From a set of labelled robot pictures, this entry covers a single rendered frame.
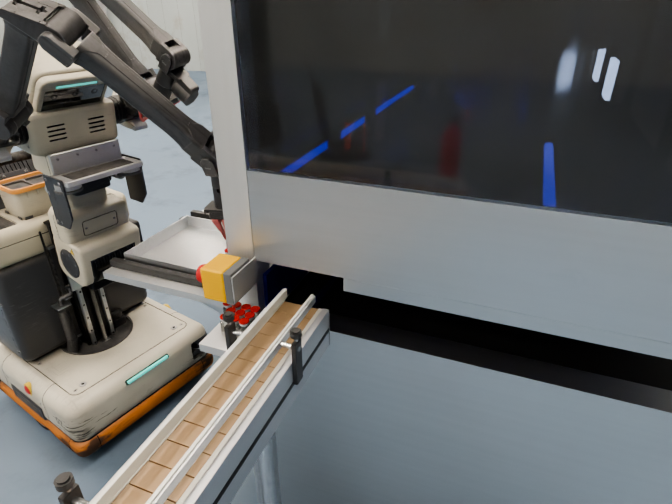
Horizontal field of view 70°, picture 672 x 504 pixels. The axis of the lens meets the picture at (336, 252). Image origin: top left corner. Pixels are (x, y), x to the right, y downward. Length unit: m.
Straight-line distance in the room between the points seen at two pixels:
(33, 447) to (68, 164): 1.13
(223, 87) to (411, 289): 0.50
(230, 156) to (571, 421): 0.81
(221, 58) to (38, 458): 1.70
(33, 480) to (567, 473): 1.73
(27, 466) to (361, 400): 1.42
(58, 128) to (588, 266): 1.41
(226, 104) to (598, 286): 0.70
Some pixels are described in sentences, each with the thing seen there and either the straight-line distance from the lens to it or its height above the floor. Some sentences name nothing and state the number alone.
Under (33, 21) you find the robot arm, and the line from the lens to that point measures 1.17.
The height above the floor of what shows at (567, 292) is 1.07.
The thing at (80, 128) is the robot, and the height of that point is 1.15.
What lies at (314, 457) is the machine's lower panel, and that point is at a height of 0.47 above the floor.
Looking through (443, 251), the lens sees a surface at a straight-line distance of 0.85.
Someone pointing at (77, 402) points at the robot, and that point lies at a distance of 1.93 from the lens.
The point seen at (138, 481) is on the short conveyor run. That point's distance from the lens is 0.75.
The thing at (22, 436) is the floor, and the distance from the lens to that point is 2.32.
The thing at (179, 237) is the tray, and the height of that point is 0.88.
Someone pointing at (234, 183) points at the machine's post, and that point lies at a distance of 0.96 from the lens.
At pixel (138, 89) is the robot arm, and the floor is 1.32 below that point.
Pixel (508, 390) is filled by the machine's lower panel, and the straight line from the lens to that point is 1.00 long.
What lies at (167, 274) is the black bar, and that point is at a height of 0.90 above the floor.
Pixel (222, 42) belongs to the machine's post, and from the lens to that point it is 0.90.
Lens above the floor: 1.50
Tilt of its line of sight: 28 degrees down
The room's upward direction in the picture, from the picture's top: straight up
